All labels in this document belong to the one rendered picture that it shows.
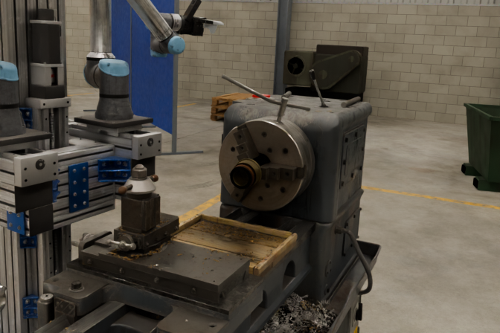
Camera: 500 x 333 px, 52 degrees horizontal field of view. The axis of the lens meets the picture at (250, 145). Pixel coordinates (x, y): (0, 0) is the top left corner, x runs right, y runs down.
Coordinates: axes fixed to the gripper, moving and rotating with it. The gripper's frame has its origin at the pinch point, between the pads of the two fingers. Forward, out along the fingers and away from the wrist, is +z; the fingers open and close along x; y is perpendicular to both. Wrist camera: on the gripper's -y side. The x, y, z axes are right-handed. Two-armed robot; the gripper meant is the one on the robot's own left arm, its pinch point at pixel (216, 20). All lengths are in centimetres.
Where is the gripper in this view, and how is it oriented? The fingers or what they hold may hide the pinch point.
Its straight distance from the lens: 251.8
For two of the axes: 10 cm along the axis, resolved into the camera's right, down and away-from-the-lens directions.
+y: -1.3, 9.4, 3.0
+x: 5.9, 3.2, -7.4
